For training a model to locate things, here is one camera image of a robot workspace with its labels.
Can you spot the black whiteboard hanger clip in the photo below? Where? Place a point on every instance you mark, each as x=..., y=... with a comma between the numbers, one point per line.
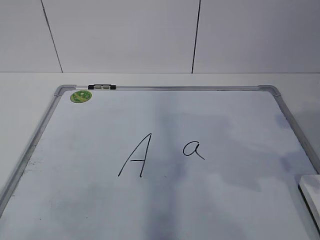
x=102, y=87

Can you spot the white whiteboard eraser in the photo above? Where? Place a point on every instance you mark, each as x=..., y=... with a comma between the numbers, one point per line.
x=309, y=186

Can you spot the white whiteboard with grey frame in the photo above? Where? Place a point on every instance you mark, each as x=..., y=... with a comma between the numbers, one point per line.
x=162, y=163

